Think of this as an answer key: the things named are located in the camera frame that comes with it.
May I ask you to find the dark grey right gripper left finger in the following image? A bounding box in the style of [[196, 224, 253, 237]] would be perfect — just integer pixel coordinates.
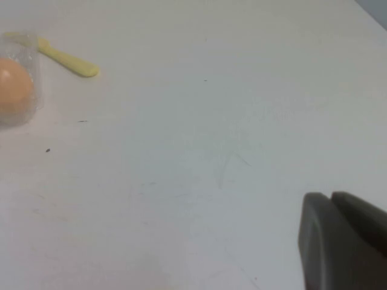
[[298, 192, 387, 290]]

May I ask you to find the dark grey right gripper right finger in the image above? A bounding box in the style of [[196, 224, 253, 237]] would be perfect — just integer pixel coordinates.
[[330, 190, 387, 257]]

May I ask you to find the clear plastic egg box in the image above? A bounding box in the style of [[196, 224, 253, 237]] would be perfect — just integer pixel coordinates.
[[0, 30, 45, 128]]

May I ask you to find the brown egg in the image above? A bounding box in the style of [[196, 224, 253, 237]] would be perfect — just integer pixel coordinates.
[[0, 57, 35, 114]]

